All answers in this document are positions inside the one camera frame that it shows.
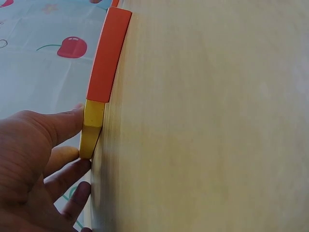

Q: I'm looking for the person's left hand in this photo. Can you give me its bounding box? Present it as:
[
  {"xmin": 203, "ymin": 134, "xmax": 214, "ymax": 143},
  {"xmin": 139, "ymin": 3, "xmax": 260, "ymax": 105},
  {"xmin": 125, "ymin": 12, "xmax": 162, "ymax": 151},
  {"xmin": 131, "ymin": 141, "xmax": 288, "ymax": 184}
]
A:
[{"xmin": 0, "ymin": 102, "xmax": 93, "ymax": 232}]

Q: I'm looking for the yellow wooden block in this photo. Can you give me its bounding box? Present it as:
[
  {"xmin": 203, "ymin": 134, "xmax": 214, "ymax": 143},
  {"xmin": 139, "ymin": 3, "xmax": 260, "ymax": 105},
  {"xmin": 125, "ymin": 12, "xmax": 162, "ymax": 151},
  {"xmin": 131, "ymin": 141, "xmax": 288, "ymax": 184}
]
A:
[{"xmin": 79, "ymin": 100, "xmax": 107, "ymax": 160}]

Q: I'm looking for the long orange wooden block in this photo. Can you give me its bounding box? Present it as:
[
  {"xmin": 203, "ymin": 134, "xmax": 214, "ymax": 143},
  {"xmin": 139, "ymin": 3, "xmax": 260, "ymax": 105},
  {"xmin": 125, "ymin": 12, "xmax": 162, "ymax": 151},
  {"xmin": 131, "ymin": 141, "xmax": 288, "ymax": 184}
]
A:
[{"xmin": 86, "ymin": 6, "xmax": 133, "ymax": 103}]

